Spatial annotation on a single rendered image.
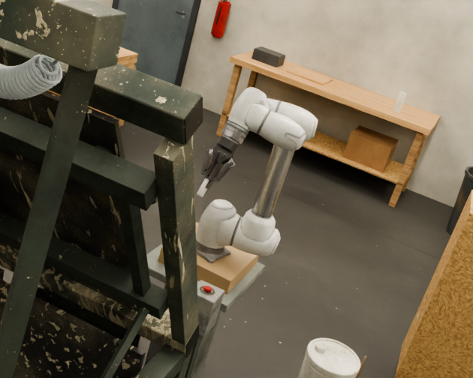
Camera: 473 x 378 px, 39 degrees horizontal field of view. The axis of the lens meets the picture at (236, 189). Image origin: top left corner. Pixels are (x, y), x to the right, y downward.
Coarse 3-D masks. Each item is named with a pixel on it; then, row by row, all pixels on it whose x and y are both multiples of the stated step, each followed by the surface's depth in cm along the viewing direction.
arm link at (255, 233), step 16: (288, 112) 293; (304, 112) 295; (304, 128) 293; (272, 160) 304; (288, 160) 304; (272, 176) 306; (272, 192) 308; (256, 208) 314; (272, 208) 313; (240, 224) 318; (256, 224) 312; (272, 224) 315; (240, 240) 316; (256, 240) 315; (272, 240) 316
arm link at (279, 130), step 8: (272, 112) 243; (272, 120) 241; (280, 120) 241; (288, 120) 242; (264, 128) 241; (272, 128) 240; (280, 128) 240; (288, 128) 240; (296, 128) 241; (264, 136) 244; (272, 136) 242; (280, 136) 241; (288, 136) 241; (296, 136) 241; (304, 136) 243; (280, 144) 243; (288, 144) 242; (296, 144) 242
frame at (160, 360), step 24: (0, 288) 265; (0, 312) 268; (48, 312) 259; (24, 336) 267; (48, 336) 262; (72, 336) 257; (96, 336) 253; (24, 360) 271; (48, 360) 266; (72, 360) 261; (96, 360) 256; (168, 360) 254
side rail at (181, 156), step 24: (168, 144) 172; (192, 144) 177; (168, 168) 172; (192, 168) 184; (168, 192) 180; (192, 192) 192; (168, 216) 189; (192, 216) 201; (168, 240) 200; (192, 240) 211; (168, 264) 211; (192, 264) 221; (168, 288) 224; (192, 288) 233; (192, 312) 246
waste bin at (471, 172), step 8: (472, 168) 653; (464, 176) 644; (472, 176) 625; (464, 184) 637; (472, 184) 626; (464, 192) 636; (456, 200) 650; (464, 200) 635; (456, 208) 646; (456, 216) 645; (448, 224) 660; (448, 232) 656
